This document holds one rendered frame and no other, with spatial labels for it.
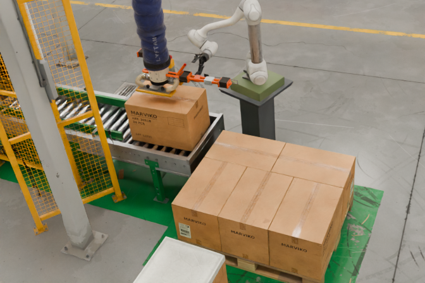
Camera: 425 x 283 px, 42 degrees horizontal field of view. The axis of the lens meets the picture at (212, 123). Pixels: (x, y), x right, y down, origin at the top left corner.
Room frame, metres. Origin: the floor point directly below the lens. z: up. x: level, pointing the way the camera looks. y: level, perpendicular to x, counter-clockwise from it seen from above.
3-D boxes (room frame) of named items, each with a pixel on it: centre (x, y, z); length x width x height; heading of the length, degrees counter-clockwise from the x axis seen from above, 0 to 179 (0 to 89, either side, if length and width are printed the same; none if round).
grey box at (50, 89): (3.46, 1.17, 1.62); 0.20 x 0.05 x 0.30; 61
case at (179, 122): (4.08, 0.38, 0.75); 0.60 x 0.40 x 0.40; 63
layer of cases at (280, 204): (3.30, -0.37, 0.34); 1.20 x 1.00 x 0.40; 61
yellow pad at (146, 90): (3.97, 0.44, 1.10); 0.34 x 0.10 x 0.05; 62
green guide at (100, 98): (4.87, 1.28, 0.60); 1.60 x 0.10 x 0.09; 61
